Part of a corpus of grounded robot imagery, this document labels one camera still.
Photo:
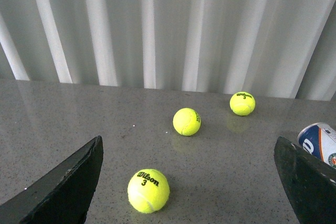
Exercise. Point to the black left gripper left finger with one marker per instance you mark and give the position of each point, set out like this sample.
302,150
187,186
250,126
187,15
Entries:
64,194

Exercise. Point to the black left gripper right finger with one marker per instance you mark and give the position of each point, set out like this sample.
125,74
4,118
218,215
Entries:
308,182

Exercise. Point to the Wilson tennis ball can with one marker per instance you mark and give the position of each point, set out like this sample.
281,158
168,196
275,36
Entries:
319,140

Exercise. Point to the near yellow tennis ball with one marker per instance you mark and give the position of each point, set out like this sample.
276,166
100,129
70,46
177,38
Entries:
148,191

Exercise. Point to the yellow tennis ball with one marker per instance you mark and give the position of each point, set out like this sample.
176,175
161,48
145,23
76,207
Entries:
186,121
148,191
242,103

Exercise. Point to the far yellow tennis ball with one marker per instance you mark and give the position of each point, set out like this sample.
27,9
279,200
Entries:
242,103

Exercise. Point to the middle yellow tennis ball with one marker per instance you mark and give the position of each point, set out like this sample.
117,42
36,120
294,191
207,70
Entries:
186,121

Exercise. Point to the white pleated curtain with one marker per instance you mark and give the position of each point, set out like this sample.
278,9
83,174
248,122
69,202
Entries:
272,48

